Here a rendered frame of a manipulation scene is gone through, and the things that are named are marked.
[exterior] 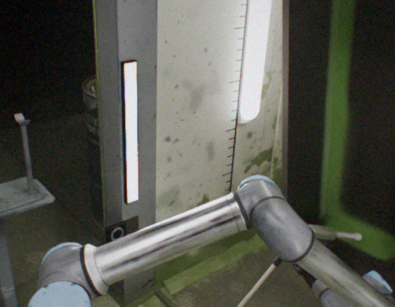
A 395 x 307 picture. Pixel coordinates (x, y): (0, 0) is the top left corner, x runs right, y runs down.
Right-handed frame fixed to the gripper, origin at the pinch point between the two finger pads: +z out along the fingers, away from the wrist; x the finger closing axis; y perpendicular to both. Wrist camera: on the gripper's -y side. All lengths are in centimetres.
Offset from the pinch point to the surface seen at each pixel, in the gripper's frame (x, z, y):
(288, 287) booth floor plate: 54, 15, 56
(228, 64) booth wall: -11, 78, -26
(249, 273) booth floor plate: 42, 31, 66
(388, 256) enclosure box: 47.6, -11.3, -2.6
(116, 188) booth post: -47, 53, 35
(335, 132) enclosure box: 19.4, 30.0, -31.7
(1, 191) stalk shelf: -93, 53, 44
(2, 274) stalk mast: -81, 46, 86
